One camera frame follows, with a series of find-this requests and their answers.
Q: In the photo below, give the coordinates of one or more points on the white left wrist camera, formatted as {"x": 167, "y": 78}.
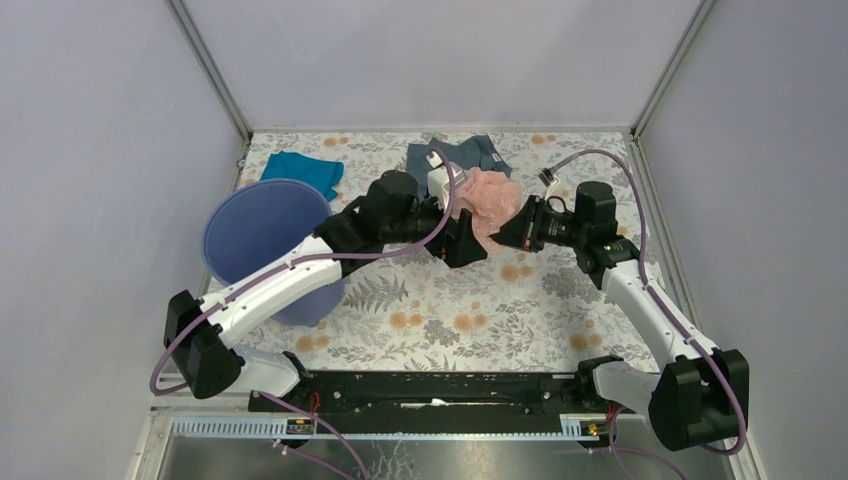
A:
{"x": 438, "y": 179}

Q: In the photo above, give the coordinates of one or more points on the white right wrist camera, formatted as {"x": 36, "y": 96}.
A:
{"x": 550, "y": 180}

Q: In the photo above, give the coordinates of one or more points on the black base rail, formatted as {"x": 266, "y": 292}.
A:
{"x": 336, "y": 394}

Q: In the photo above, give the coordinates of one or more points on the white slotted cable duct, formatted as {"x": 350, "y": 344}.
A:
{"x": 522, "y": 427}

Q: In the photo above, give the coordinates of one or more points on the floral tablecloth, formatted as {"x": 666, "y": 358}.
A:
{"x": 514, "y": 312}

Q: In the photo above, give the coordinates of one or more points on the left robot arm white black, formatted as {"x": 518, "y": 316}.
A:
{"x": 202, "y": 335}

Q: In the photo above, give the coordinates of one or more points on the grey-blue shirt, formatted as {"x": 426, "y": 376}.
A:
{"x": 476, "y": 151}

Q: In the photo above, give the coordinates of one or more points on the blue plastic trash bin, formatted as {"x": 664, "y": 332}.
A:
{"x": 259, "y": 223}

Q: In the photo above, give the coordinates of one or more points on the pink plastic trash bag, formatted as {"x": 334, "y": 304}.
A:
{"x": 493, "y": 199}

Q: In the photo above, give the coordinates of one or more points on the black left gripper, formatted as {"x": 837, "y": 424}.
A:
{"x": 459, "y": 245}

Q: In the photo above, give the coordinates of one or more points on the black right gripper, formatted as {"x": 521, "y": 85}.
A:
{"x": 524, "y": 228}

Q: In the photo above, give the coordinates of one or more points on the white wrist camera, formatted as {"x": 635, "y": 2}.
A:
{"x": 438, "y": 179}
{"x": 550, "y": 180}

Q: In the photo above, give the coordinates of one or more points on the teal cloth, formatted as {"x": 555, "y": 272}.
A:
{"x": 323, "y": 175}

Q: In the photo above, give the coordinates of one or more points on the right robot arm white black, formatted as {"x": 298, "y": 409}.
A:
{"x": 701, "y": 394}

